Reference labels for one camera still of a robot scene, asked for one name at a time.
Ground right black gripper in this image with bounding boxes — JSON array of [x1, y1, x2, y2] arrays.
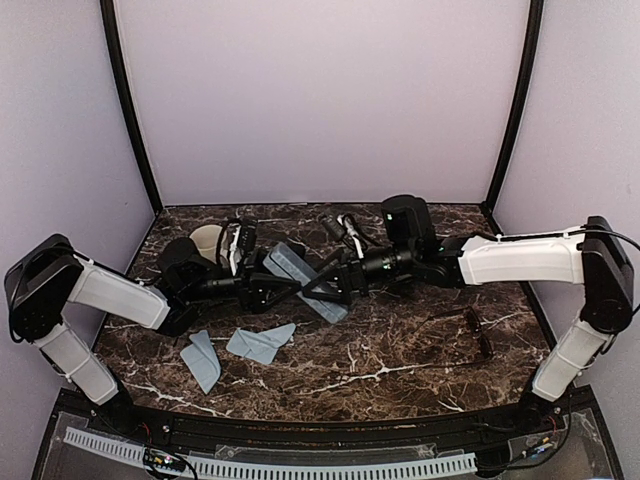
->
[[302, 241, 418, 305]]

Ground grey glasses case green lining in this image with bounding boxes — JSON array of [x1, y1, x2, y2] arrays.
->
[[263, 242, 349, 324]]

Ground blue cleaning cloth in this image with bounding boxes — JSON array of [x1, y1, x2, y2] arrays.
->
[[180, 330, 221, 394], [226, 323, 296, 365]]

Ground dark sunglasses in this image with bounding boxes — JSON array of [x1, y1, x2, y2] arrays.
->
[[412, 307, 494, 369]]

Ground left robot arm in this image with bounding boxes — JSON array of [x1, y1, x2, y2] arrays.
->
[[4, 234, 301, 436]]

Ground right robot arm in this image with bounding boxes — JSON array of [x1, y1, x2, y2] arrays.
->
[[302, 194, 638, 434]]

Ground cream paper cup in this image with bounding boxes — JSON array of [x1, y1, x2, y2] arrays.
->
[[189, 224, 222, 263]]

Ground folded blue cleaning cloth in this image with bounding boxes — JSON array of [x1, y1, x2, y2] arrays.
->
[[180, 330, 221, 394]]

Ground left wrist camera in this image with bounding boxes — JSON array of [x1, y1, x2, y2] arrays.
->
[[215, 217, 258, 276]]

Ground black front rail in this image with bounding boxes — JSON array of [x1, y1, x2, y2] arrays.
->
[[54, 387, 596, 451]]

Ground white slotted cable duct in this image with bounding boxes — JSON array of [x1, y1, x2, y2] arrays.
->
[[63, 427, 477, 479]]

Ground left black frame post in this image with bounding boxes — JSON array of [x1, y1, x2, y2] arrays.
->
[[99, 0, 164, 216]]

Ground black frame post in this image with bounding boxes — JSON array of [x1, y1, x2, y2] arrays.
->
[[483, 0, 545, 213], [99, 0, 164, 216]]

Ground right black frame post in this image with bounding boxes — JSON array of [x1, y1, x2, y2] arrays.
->
[[483, 0, 545, 213]]

